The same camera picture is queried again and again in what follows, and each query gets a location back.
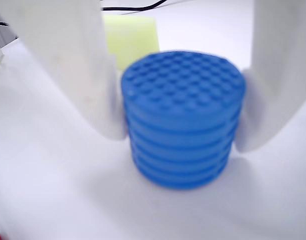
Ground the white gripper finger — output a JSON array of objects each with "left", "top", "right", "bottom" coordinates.
[
  {"left": 234, "top": 0, "right": 306, "bottom": 154},
  {"left": 0, "top": 0, "right": 128, "bottom": 141}
]

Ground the blue ribbed cylinder block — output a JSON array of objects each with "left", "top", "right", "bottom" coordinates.
[{"left": 120, "top": 49, "right": 247, "bottom": 192}]

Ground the yellow-green foam block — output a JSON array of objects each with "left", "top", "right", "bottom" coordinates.
[{"left": 102, "top": 15, "right": 160, "bottom": 71}]

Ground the black cable with connector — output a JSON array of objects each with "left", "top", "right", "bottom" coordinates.
[{"left": 101, "top": 0, "right": 169, "bottom": 12}]

